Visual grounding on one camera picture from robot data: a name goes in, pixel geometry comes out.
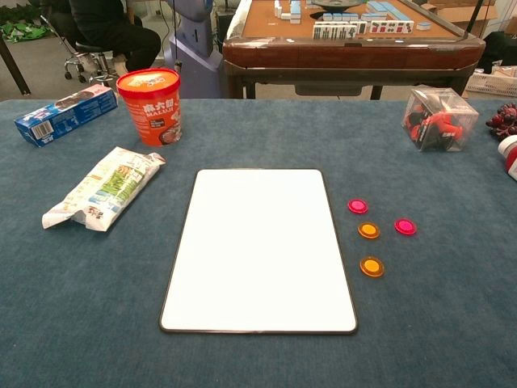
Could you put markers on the clear box with red toy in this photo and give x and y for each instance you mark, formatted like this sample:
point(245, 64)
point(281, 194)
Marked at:
point(436, 121)

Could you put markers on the blue mahjong tile stack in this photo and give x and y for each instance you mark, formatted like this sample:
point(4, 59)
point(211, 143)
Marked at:
point(295, 10)
point(381, 7)

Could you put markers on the orange instant noodle cup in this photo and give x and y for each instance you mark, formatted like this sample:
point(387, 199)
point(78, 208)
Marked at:
point(155, 113)

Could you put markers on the orange round magnet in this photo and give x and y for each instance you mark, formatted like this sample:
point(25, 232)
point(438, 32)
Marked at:
point(371, 267)
point(368, 230)

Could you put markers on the black swivel stool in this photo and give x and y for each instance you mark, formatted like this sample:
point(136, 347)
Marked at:
point(91, 47)

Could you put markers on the brown cardboard box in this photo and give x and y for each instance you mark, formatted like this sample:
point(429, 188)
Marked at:
point(464, 14)

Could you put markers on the dark red grape bunch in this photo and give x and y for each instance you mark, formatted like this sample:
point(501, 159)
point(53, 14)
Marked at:
point(505, 121)

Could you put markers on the row of face-up mahjong tiles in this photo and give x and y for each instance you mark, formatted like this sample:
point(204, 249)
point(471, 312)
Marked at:
point(379, 27)

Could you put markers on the brown mahjong table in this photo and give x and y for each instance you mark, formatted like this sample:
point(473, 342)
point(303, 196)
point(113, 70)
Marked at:
point(347, 52)

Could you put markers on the white rectangular board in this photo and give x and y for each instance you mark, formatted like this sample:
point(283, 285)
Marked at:
point(258, 250)

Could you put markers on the pink round magnet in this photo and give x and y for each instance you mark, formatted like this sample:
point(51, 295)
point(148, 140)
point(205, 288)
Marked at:
point(358, 206)
point(404, 226)

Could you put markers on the black tripod stand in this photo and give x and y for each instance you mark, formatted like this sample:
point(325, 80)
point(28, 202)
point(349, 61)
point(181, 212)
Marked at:
point(473, 20)

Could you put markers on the blue cookie box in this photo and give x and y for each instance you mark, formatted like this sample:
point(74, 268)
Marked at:
point(64, 117)

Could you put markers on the row of blue-backed mahjong tiles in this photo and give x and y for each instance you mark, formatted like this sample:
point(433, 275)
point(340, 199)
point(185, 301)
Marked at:
point(343, 17)

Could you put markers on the black slanted table leg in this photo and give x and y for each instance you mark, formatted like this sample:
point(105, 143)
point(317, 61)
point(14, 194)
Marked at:
point(16, 68)

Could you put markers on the blue robot base housing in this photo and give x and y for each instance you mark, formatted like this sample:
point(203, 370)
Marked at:
point(194, 64)

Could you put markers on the single blue mahjong tile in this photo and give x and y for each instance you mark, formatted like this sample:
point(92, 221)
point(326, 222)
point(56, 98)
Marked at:
point(424, 26)

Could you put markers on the blue table cloth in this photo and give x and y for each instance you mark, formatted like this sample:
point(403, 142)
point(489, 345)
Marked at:
point(258, 133)

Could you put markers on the white plastic basket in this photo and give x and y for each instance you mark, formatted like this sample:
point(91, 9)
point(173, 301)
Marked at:
point(493, 85)

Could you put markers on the green foliage pile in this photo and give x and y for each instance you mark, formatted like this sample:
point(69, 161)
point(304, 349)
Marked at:
point(20, 32)

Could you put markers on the black bag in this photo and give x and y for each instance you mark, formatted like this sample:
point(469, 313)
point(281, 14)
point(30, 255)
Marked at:
point(503, 48)

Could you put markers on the seated person in black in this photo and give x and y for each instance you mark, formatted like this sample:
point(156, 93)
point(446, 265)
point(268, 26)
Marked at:
point(117, 36)

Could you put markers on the white snack bag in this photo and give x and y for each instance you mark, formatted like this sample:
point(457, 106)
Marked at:
point(109, 190)

